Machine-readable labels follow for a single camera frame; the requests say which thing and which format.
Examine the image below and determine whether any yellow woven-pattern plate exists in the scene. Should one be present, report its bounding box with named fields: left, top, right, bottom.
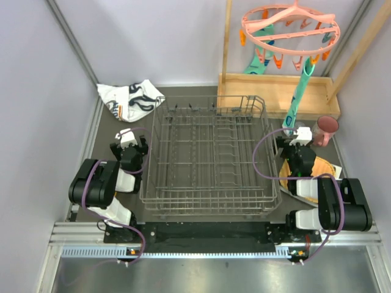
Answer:
left=279, top=156, right=338, bottom=206

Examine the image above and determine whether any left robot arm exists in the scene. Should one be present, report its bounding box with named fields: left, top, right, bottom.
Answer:
left=68, top=136, right=148, bottom=242

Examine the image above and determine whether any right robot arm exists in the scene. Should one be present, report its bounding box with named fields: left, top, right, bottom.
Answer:
left=276, top=136, right=373, bottom=242

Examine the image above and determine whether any clear glass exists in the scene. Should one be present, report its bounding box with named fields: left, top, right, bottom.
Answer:
left=294, top=121, right=305, bottom=129

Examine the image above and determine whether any black floral square plate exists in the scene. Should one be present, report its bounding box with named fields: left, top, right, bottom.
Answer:
left=280, top=164, right=342, bottom=208

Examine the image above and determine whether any pink ceramic mug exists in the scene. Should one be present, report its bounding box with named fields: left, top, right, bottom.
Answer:
left=312, top=115, right=339, bottom=147

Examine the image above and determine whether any white printed cloth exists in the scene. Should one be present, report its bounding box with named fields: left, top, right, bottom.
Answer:
left=97, top=79, right=166, bottom=123

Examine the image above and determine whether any teal patterned sock front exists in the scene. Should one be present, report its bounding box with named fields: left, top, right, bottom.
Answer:
left=282, top=58, right=315, bottom=128

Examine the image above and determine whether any teal patterned sock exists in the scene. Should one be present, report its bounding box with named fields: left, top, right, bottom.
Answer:
left=243, top=24, right=276, bottom=76
left=282, top=58, right=315, bottom=128

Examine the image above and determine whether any teal patterned sock back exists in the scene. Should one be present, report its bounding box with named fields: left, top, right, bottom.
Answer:
left=243, top=24, right=276, bottom=76

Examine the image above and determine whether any pink round clothes hanger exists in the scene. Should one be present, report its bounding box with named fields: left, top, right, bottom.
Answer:
left=240, top=1, right=341, bottom=71

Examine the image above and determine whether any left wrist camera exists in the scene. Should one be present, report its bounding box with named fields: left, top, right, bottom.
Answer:
left=115, top=128, right=137, bottom=149

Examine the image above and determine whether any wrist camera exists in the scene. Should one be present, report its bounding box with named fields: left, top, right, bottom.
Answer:
left=115, top=128, right=137, bottom=149
left=289, top=127, right=312, bottom=146

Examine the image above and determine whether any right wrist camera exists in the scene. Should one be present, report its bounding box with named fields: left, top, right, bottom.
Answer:
left=289, top=127, right=312, bottom=146

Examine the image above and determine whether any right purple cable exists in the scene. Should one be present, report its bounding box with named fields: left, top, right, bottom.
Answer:
left=252, top=128, right=346, bottom=266

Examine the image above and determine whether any wooden tray frame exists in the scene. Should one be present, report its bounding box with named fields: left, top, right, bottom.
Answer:
left=217, top=1, right=390, bottom=120

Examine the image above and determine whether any grey wire dish rack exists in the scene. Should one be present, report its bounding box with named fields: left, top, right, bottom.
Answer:
left=140, top=95, right=282, bottom=216

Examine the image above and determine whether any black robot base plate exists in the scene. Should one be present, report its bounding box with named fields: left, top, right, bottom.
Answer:
left=103, top=221, right=323, bottom=254

